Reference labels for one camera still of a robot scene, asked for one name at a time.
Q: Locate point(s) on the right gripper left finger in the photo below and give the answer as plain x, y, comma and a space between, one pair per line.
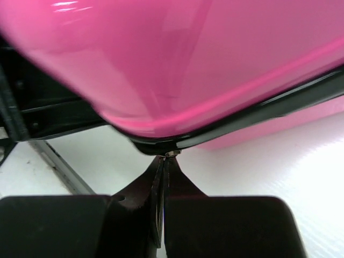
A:
134, 217

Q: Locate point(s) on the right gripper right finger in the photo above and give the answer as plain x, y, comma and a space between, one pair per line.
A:
180, 222

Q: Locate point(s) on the pink hard-shell suitcase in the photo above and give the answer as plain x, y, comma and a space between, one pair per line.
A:
169, 75

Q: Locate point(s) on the silver zipper pull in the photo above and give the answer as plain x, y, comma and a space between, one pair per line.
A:
171, 154

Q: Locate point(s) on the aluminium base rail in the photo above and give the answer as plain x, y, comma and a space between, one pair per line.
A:
66, 174

